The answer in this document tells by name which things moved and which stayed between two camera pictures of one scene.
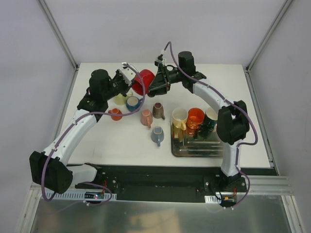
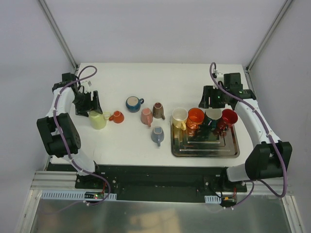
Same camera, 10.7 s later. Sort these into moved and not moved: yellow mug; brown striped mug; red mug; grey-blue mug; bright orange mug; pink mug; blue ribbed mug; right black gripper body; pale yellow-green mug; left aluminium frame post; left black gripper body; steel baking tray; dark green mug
Moved: pale yellow-green mug; left black gripper body; right black gripper body; red mug
Not moved: yellow mug; steel baking tray; pink mug; dark green mug; blue ribbed mug; left aluminium frame post; brown striped mug; grey-blue mug; bright orange mug
